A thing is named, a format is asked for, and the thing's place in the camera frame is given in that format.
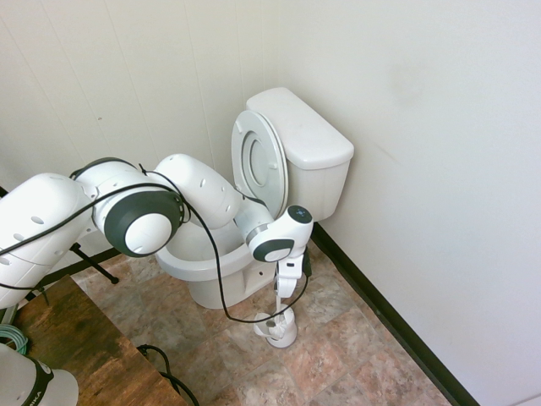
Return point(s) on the grey metal post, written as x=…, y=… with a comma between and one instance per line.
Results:
x=9, y=315

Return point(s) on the long black baseboard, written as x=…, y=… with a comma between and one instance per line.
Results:
x=380, y=296

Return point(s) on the white toilet bowl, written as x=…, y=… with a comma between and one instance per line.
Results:
x=203, y=266

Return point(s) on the white toilet seat with lid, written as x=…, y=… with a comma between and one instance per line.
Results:
x=258, y=160

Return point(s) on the white toilet brush holder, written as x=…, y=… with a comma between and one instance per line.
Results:
x=283, y=338

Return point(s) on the black camera tripod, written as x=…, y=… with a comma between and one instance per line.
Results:
x=97, y=266

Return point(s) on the white toilet tank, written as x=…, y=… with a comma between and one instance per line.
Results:
x=317, y=190

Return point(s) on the dark wooden table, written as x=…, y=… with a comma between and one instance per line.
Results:
x=93, y=347

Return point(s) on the short black baseboard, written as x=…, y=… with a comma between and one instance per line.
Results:
x=105, y=254

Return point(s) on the white toilet tank lid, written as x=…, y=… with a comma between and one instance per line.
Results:
x=304, y=127

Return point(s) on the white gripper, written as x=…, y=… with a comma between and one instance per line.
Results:
x=291, y=279

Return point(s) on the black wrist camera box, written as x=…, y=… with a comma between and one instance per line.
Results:
x=307, y=264

